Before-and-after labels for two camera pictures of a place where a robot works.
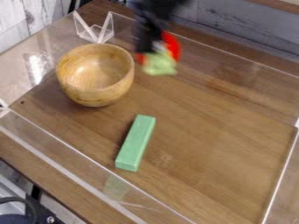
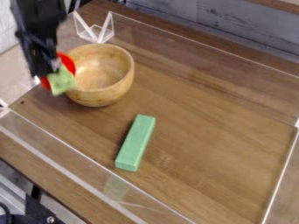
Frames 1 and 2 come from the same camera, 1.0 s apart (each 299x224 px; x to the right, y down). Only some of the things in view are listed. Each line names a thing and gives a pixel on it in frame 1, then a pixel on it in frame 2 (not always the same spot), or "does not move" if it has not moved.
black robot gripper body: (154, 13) → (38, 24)
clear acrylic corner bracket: (95, 32) does not move
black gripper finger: (150, 30) → (43, 61)
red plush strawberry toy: (159, 62) → (61, 80)
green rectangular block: (133, 151) does not move
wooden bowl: (95, 73) does not move
